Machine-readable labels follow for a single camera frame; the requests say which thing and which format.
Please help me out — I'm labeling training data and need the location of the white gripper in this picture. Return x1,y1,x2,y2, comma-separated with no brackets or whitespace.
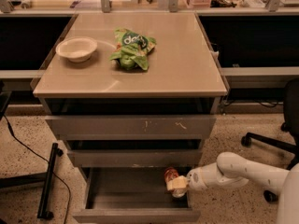
166,167,207,191

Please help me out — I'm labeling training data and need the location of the orange soda can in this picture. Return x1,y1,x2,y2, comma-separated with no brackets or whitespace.
164,167,186,198

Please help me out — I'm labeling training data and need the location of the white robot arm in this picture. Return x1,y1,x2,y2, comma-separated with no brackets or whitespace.
164,152,299,224

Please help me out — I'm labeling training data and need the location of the open bottom grey drawer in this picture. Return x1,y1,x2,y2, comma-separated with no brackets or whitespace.
73,167,200,224

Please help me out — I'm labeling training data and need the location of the grey drawer cabinet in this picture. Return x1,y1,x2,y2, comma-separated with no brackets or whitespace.
30,11,230,224

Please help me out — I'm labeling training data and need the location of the middle grey drawer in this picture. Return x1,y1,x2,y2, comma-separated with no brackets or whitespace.
67,149,201,167

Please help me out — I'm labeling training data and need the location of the top grey drawer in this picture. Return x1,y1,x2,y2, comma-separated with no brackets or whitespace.
46,115,216,141

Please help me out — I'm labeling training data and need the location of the black floor stand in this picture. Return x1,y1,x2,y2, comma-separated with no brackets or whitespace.
0,143,64,220

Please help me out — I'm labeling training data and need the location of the green chip bag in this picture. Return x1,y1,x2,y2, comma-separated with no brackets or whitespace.
109,28,156,71

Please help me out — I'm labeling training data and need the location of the black office chair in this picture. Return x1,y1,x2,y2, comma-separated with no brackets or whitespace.
240,77,299,203

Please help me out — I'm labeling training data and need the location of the white paper bowl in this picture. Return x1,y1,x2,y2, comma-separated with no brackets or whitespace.
55,36,97,63

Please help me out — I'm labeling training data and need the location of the black floor cable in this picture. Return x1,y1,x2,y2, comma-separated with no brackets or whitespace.
2,115,72,224

